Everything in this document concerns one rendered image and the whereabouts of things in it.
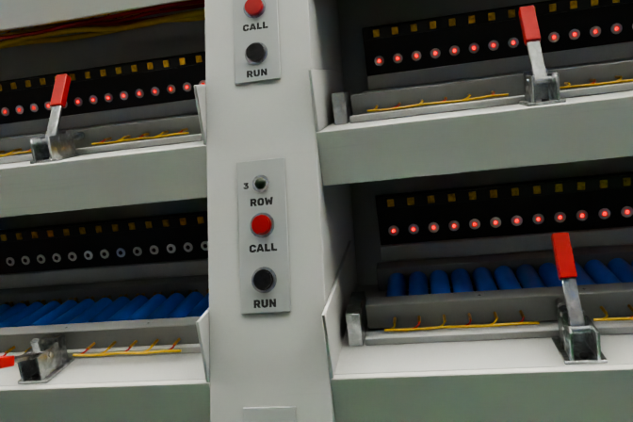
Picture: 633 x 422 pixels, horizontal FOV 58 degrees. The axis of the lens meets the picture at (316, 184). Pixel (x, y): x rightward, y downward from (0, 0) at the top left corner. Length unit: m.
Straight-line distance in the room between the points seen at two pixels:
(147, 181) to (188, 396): 0.18
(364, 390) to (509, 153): 0.21
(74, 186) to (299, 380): 0.26
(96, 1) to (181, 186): 0.21
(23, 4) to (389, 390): 0.49
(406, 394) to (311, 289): 0.10
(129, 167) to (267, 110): 0.13
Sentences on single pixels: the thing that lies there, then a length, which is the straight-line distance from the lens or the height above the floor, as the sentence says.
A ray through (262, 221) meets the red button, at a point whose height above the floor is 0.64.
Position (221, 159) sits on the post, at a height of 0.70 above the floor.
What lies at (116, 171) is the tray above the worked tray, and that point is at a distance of 0.53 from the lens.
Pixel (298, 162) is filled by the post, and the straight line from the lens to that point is 0.46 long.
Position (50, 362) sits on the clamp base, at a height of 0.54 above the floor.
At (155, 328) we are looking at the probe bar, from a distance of 0.53.
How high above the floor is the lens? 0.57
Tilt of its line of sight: 12 degrees up
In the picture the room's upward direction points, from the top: 3 degrees counter-clockwise
